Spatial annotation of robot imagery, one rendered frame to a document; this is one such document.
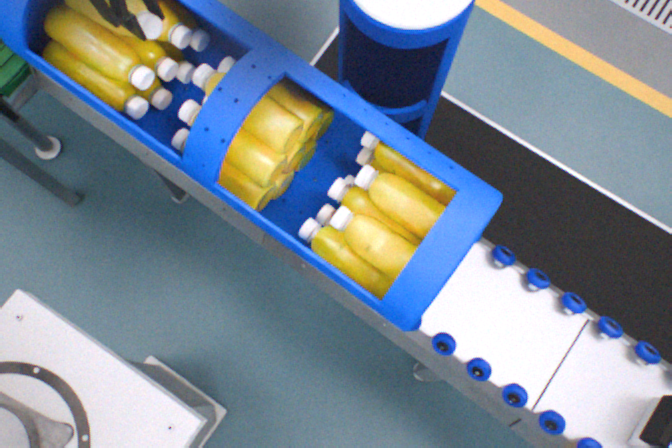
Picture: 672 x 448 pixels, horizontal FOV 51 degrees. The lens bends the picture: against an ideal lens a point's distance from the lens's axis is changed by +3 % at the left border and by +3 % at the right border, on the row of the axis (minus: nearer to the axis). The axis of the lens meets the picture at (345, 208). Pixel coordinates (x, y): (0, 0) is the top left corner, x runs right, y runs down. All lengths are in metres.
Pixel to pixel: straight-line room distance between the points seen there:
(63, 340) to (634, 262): 1.66
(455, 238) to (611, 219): 1.32
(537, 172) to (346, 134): 1.08
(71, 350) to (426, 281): 0.60
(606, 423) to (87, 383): 0.90
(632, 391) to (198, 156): 0.88
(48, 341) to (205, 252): 1.11
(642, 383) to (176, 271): 1.46
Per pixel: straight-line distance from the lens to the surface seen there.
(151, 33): 1.21
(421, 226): 1.13
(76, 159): 2.51
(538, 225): 2.24
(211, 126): 1.12
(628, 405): 1.41
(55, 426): 1.24
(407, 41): 1.43
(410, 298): 1.07
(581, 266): 2.25
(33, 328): 1.29
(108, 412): 1.24
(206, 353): 2.27
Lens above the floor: 2.24
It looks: 75 degrees down
